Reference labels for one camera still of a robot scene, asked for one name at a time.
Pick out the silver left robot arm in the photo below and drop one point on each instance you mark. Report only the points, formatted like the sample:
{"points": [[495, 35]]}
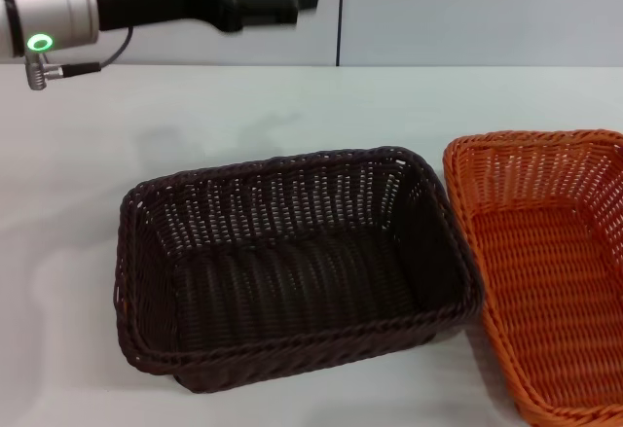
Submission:
{"points": [[44, 4]]}

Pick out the dark brown wicker basket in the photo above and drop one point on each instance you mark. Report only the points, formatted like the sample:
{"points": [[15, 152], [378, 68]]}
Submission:
{"points": [[302, 271]]}

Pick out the orange wicker basket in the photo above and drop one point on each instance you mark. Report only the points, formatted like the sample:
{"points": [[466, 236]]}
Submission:
{"points": [[550, 276]]}

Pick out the black vertical wall strip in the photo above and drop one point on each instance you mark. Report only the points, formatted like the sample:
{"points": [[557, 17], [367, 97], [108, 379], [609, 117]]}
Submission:
{"points": [[339, 18]]}

